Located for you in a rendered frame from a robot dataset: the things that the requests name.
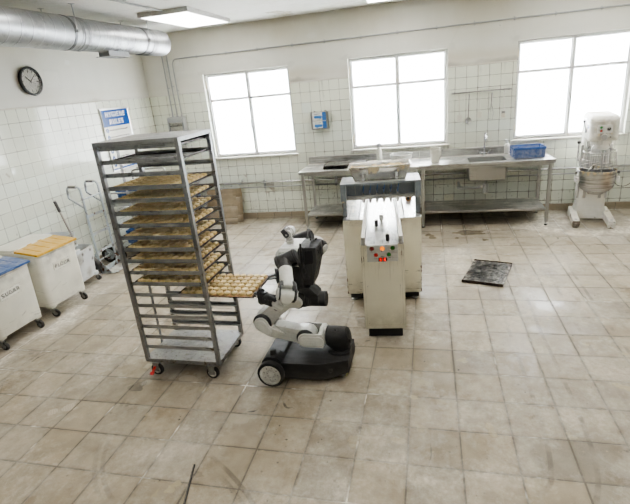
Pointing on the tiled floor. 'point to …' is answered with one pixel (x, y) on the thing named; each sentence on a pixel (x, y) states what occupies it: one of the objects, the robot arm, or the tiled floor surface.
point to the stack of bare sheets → (487, 273)
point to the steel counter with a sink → (463, 159)
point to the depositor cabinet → (411, 224)
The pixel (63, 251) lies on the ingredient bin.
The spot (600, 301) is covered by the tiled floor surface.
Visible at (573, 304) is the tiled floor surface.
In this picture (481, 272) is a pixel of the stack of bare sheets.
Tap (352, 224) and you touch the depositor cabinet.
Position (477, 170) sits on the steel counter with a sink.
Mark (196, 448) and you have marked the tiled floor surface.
